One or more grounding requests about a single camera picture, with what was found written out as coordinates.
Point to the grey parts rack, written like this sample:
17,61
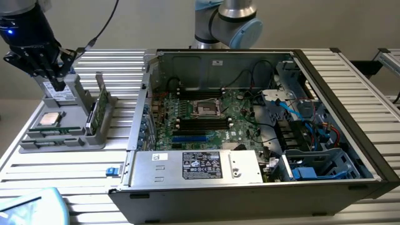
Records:
73,110

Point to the green RAM stick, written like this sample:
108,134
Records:
55,130
49,141

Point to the open grey PC case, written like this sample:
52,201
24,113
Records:
219,206

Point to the light blue robot joint cap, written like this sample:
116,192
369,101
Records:
33,208

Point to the grey blue drive cage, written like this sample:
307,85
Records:
324,159

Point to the silver power supply unit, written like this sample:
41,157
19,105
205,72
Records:
175,173

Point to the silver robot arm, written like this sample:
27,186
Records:
232,16

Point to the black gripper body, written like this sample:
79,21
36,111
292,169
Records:
31,35

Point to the blue expansion slot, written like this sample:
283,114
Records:
189,139

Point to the black expansion slot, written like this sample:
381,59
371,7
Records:
188,133

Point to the silver CPU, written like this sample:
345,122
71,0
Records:
51,119

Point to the black RAM slot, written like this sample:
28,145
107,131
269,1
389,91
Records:
200,90
204,119
204,122
200,95
204,125
204,128

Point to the metal disk bay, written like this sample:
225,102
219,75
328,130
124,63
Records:
293,77

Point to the CPU socket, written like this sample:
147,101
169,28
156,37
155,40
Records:
205,109

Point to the green graphics card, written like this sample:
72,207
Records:
99,110

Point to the disk with white label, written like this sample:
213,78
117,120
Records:
67,95

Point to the blue case latch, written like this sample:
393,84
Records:
112,171

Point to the silver chipset heat sink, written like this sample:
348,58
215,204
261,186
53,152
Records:
233,146

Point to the green motherboard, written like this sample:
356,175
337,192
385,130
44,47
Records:
240,126

